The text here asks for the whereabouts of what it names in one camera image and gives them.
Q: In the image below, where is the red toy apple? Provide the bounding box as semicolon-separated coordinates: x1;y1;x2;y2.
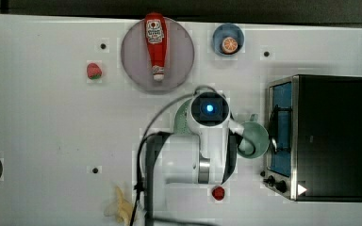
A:
211;186;225;201

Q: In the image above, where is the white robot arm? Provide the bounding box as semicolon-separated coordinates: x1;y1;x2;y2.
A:
141;90;247;226

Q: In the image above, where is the orange slice toy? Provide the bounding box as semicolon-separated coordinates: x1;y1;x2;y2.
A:
222;37;239;54

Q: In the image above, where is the peeled toy banana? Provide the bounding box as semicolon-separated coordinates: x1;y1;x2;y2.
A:
104;186;134;226

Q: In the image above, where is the blue bowl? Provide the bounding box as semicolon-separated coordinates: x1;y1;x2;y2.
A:
212;24;244;57

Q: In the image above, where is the red toy strawberry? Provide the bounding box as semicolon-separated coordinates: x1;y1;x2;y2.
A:
87;63;103;80

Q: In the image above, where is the grey round plate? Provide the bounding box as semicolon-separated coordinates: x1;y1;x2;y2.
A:
121;18;194;92

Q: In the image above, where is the black toaster oven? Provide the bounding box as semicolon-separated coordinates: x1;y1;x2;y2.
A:
261;74;362;202

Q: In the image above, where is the green plastic strainer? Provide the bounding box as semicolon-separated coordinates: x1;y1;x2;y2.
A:
173;100;190;135

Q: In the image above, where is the red ketchup bottle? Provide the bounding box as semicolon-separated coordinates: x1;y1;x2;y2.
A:
144;12;168;82

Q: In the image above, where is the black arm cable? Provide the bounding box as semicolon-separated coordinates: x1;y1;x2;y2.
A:
128;85;219;226

